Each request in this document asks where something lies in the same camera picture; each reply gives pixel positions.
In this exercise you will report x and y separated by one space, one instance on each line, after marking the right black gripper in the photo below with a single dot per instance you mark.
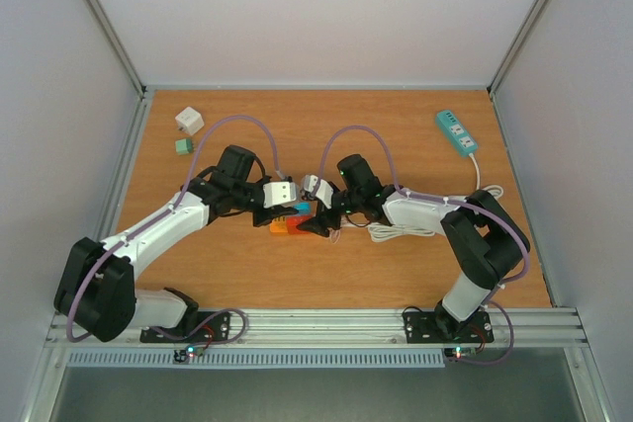
325 221

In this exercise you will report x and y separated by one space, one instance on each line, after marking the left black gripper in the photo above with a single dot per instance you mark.
276 210

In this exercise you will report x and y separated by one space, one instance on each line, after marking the blue cube plug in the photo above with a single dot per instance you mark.
303 208

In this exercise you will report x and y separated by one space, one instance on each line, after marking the red cube plug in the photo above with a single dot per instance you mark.
301 222

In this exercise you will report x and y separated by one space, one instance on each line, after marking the green usb charger plug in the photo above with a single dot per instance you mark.
184 146

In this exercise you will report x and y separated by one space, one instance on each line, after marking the white cube adapter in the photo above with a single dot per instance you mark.
189 121

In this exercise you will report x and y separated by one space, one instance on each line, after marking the teal power strip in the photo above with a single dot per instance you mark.
455 132

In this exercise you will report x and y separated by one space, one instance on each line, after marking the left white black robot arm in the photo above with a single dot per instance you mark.
97 290

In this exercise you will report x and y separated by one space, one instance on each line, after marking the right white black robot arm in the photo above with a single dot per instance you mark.
486 242

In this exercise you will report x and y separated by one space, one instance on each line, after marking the left small circuit board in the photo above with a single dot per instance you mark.
188 354

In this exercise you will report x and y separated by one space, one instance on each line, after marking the small circuit board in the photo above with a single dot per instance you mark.
188 354
460 352

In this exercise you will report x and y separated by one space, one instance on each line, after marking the right small circuit board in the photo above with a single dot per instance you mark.
460 352

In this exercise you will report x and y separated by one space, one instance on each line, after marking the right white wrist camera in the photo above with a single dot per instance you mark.
314 188

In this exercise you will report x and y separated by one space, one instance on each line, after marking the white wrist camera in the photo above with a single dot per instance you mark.
314 188
280 194

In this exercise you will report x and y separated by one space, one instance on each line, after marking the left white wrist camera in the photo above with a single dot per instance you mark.
280 194

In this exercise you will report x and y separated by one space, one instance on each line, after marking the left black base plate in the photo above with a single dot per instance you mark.
217 325

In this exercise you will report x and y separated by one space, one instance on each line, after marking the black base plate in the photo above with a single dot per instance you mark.
217 325
420 328

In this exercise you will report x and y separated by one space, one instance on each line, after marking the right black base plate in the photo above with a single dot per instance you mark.
420 328

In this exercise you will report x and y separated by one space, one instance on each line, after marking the grey slotted cable duct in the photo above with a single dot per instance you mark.
259 359

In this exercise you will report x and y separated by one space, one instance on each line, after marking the front aluminium rail frame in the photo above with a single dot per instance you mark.
358 328

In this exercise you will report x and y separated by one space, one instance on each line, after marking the left aluminium corner post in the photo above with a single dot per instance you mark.
104 23

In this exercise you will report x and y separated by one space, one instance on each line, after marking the aluminium corner post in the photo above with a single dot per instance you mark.
526 28
104 23

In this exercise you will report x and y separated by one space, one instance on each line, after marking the right aluminium corner post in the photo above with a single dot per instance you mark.
526 28

